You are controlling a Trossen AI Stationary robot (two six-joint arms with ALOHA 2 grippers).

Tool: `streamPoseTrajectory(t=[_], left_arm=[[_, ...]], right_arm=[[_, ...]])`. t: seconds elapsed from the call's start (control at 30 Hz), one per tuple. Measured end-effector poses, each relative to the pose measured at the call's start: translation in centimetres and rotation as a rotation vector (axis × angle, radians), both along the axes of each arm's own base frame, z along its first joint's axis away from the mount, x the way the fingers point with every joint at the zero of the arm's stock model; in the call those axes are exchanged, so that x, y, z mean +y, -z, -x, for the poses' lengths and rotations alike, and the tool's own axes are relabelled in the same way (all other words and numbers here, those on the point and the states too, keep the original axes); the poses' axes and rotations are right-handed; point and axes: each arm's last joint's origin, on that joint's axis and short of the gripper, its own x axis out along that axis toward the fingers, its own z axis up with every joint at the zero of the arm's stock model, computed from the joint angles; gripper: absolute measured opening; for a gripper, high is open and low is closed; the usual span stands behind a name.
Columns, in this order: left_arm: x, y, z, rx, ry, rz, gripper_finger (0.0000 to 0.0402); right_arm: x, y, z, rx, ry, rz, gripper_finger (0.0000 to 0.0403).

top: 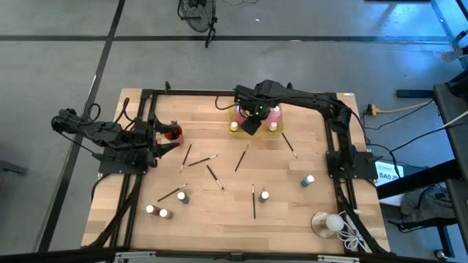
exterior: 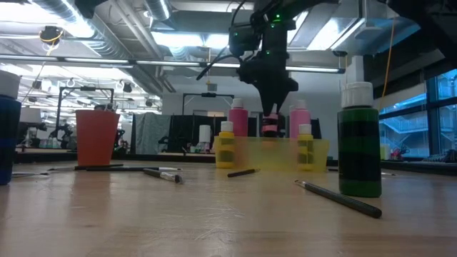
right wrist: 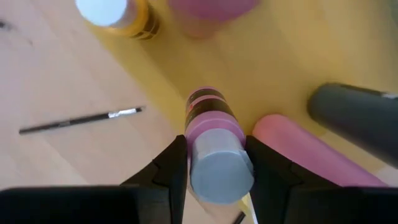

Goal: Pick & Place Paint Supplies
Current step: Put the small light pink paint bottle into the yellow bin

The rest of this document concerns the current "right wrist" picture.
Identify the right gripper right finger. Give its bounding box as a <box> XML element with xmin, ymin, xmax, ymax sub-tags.
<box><xmin>245</xmin><ymin>136</ymin><xmax>340</xmax><ymax>224</ymax></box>

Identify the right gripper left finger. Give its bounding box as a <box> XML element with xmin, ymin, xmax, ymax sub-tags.
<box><xmin>119</xmin><ymin>134</ymin><xmax>189</xmax><ymax>224</ymax></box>

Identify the black paintbrush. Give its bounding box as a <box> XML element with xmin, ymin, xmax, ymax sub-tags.
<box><xmin>18</xmin><ymin>106</ymin><xmax>144</xmax><ymax>135</ymax></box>
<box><xmin>232</xmin><ymin>211</ymin><xmax>246</xmax><ymax>224</ymax></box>

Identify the large light pink paint bottle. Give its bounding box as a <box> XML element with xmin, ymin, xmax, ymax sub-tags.
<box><xmin>252</xmin><ymin>114</ymin><xmax>388</xmax><ymax>187</ymax></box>

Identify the small pink paint bottle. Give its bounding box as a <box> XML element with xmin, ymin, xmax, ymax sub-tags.
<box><xmin>185</xmin><ymin>86</ymin><xmax>255</xmax><ymax>205</ymax></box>

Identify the large gray paint bottle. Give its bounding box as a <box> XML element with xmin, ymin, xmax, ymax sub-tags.
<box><xmin>307</xmin><ymin>82</ymin><xmax>398</xmax><ymax>169</ymax></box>

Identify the large rose paint bottle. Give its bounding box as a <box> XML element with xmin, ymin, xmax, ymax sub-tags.
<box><xmin>167</xmin><ymin>0</ymin><xmax>261</xmax><ymax>39</ymax></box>

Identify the small ochre paint bottle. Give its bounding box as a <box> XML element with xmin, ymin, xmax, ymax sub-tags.
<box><xmin>75</xmin><ymin>0</ymin><xmax>161</xmax><ymax>40</ymax></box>

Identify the yellow translucent plastic bin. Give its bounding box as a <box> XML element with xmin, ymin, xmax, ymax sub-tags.
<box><xmin>88</xmin><ymin>0</ymin><xmax>398</xmax><ymax>224</ymax></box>

